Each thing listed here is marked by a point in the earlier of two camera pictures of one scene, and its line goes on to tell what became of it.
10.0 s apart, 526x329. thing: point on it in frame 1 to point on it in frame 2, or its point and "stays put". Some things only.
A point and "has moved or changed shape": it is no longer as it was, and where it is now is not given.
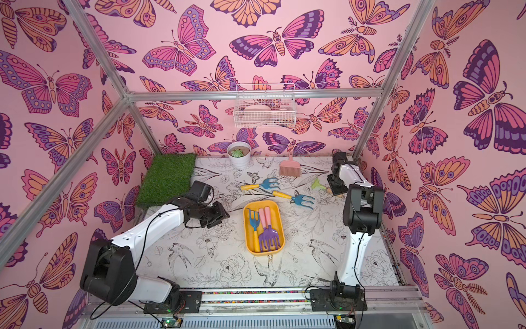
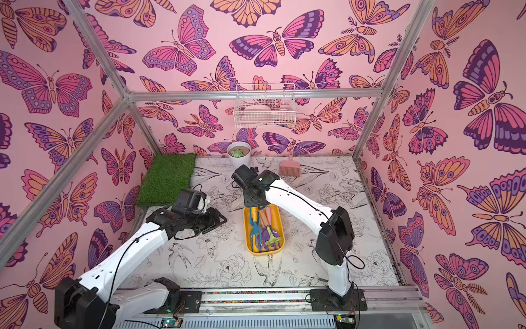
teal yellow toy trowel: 267,184 has moved or changed shape
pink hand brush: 290,167 stays put
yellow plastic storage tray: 276,223 stays put
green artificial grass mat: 168,177 stays put
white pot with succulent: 239,155 stays put
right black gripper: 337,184 to 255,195
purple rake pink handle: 270,236 stays put
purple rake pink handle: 266,236 to 268,221
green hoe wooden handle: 316,185 to 272,238
